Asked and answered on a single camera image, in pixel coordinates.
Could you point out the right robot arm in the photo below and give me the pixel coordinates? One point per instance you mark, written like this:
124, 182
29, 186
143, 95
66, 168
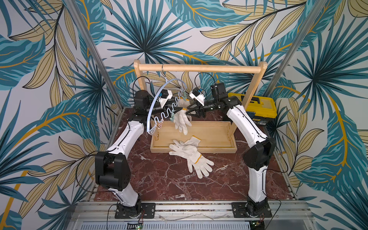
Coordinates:
261, 147

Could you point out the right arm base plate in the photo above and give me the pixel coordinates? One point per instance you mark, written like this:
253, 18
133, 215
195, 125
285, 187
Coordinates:
251, 210

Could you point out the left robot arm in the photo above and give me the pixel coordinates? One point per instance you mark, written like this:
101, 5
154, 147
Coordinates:
111, 167

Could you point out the light blue clip hanger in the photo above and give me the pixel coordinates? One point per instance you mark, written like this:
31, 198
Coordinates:
155, 122

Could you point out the wooden hanging rack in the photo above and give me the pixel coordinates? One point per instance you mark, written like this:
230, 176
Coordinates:
216, 136

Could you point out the white glove bottom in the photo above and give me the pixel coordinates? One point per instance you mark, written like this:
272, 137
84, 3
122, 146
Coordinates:
202, 167

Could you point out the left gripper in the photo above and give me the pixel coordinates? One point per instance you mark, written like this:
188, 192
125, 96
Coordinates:
169, 111

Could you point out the yellow black toolbox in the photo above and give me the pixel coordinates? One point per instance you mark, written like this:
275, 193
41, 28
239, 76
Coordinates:
261, 110

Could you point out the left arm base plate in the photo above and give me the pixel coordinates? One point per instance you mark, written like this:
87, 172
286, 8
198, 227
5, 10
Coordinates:
141, 210

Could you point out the white glove back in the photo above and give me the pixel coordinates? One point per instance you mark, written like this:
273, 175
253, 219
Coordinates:
187, 150

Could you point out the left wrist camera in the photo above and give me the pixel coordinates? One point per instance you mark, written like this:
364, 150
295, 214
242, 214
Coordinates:
164, 96

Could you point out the white glove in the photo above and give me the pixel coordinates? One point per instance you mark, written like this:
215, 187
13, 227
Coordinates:
202, 167
187, 150
181, 119

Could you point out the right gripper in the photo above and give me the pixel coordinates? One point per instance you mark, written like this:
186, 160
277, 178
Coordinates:
201, 106

